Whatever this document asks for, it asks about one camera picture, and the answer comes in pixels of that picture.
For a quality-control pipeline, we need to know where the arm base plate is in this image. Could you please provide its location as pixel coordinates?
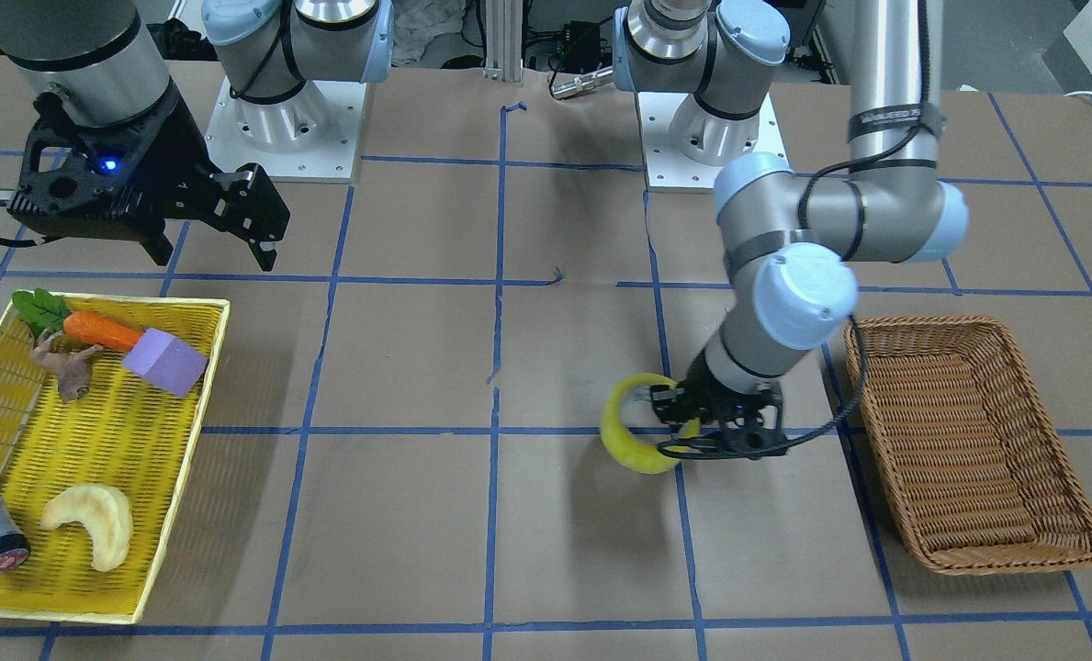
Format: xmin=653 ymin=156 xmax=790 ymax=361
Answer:
xmin=204 ymin=79 xmax=372 ymax=184
xmin=636 ymin=92 xmax=790 ymax=194

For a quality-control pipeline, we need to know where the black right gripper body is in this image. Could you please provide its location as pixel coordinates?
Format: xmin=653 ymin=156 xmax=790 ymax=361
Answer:
xmin=5 ymin=81 xmax=217 ymax=265

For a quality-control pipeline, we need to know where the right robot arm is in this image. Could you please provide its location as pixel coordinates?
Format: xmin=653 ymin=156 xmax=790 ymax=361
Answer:
xmin=0 ymin=1 xmax=394 ymax=272

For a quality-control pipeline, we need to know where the yellow tape roll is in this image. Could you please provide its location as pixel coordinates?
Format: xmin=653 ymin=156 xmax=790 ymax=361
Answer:
xmin=600 ymin=373 xmax=701 ymax=476

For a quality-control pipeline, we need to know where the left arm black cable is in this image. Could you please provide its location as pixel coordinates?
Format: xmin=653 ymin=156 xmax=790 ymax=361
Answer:
xmin=784 ymin=0 xmax=946 ymax=453

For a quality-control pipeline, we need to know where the aluminium frame post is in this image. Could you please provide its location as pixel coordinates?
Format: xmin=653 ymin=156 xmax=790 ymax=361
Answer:
xmin=482 ymin=0 xmax=524 ymax=86

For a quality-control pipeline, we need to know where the silver metal connector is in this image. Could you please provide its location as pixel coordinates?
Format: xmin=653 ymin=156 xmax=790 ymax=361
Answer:
xmin=549 ymin=66 xmax=615 ymax=101

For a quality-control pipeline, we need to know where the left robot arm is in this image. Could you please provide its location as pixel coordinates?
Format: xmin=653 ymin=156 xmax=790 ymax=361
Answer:
xmin=600 ymin=1 xmax=968 ymax=474

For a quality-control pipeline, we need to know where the toy carrot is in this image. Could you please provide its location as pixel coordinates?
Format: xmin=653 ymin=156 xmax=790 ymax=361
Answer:
xmin=11 ymin=288 xmax=143 ymax=353

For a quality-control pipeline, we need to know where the toy lion figure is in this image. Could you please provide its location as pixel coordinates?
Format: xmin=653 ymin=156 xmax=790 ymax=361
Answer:
xmin=28 ymin=328 xmax=105 ymax=403

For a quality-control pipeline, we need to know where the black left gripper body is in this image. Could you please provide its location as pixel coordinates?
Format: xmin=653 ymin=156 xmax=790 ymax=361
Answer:
xmin=683 ymin=354 xmax=785 ymax=460

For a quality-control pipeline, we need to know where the brown wicker basket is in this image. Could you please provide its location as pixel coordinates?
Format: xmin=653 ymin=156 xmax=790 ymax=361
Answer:
xmin=844 ymin=317 xmax=1092 ymax=575

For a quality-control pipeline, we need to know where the purple foam block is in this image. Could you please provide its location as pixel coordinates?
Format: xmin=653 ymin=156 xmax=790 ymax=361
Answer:
xmin=121 ymin=328 xmax=207 ymax=398

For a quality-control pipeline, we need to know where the yellow woven basket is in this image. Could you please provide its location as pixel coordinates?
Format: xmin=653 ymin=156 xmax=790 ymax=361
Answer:
xmin=0 ymin=293 xmax=232 ymax=626

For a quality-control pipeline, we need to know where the toy banana slice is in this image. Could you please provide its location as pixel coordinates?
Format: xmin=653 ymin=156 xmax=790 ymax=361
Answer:
xmin=40 ymin=484 xmax=133 ymax=573

